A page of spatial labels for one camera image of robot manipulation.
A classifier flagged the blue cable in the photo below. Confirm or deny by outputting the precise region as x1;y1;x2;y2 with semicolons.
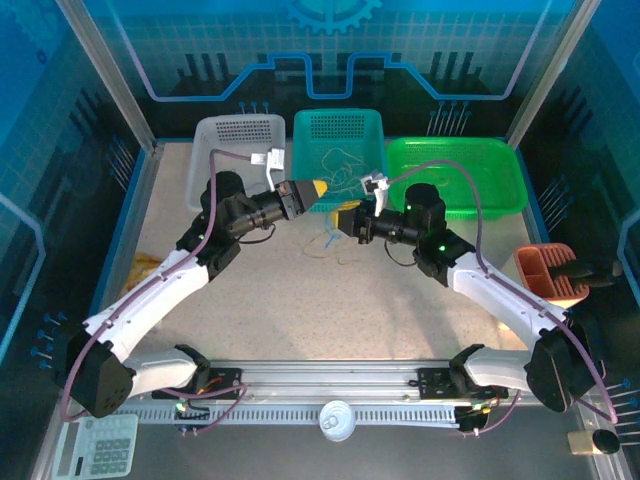
322;219;342;252

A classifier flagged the white cable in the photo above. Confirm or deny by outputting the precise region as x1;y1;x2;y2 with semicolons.
319;149;369;194
319;147;374;196

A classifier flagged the teal plastic basket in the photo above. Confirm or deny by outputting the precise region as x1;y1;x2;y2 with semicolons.
291;108;390;215

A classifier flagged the white plastic basket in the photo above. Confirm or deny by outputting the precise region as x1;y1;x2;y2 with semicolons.
185;113;288;214

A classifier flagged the green plastic basket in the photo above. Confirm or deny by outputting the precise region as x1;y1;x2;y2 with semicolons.
387;136;530;223

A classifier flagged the yellow snack bag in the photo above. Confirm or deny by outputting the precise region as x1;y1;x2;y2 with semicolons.
124;252;166;296

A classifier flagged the orange white desk organizer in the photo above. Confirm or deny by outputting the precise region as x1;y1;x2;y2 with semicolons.
513;242;591;310

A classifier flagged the white tin can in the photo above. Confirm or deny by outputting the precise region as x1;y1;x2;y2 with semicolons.
319;399;358;443

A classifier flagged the white calculator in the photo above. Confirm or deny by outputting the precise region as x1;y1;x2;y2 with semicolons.
51;413;140;479

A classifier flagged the beige tube black cap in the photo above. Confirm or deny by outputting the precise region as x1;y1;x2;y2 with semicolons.
567;428;622;456

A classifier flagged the green yellow striped cable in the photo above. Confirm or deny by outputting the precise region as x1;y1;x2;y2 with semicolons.
304;229;341;261

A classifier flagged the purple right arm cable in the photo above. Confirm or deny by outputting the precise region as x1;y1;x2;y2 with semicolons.
384;159;619;439

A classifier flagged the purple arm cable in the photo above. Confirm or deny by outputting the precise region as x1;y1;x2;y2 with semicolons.
58;148;251;436
384;159;619;439

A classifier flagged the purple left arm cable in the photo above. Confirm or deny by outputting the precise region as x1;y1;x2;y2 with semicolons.
58;148;251;436

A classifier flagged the aluminium frame rail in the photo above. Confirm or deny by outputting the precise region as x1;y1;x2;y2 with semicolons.
63;357;609;426

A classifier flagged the aluminium frame post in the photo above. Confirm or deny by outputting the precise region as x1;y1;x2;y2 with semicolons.
55;0;162;154
503;0;604;149

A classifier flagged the black handle object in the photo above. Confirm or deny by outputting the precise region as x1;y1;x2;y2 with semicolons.
548;258;625;290

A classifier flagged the white slotted cable duct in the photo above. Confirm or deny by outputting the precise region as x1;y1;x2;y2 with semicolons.
79;403;464;427

